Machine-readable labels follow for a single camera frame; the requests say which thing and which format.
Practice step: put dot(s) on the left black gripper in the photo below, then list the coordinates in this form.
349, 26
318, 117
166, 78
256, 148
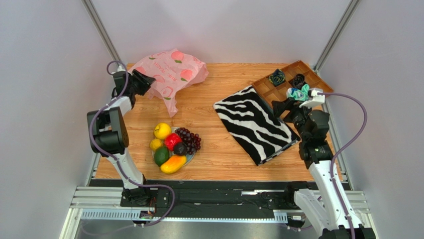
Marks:
145, 81

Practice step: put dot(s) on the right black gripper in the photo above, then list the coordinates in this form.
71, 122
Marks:
290, 108

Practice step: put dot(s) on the pink peach plastic bag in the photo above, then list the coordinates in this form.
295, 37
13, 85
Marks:
173, 71

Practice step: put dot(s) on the red apple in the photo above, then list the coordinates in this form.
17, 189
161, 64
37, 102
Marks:
171, 140

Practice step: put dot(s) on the dark purple passion fruit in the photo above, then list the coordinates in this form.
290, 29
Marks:
180, 149

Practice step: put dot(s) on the dark red grape bunch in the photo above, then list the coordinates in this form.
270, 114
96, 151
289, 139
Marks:
191, 140

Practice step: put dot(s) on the yellow orange mango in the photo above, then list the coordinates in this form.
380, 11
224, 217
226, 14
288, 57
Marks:
173, 164

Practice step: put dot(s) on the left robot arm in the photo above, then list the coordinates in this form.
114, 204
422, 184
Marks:
109, 136

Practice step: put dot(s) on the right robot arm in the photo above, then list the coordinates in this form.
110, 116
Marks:
331, 215

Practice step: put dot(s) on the mint white rolled sock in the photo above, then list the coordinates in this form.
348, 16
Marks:
298, 94

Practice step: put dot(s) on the black rolled sock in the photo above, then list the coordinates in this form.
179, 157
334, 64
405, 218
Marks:
298, 81

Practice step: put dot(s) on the wooden divided tray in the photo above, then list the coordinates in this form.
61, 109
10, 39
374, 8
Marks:
269, 92

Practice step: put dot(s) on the dark patterned rolled sock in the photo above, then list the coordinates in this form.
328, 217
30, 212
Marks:
277, 78

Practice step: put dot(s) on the zebra striped cloth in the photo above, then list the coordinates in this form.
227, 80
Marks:
249, 120

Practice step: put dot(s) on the yellow lemon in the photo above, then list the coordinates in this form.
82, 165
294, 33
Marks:
155, 144

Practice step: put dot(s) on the green lime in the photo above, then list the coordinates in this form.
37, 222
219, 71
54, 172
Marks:
161, 155

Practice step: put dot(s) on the light blue plate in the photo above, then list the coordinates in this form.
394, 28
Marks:
189, 157

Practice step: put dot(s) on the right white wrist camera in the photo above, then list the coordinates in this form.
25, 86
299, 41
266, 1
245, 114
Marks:
315, 98

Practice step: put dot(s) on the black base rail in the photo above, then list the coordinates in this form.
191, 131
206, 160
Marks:
222, 200

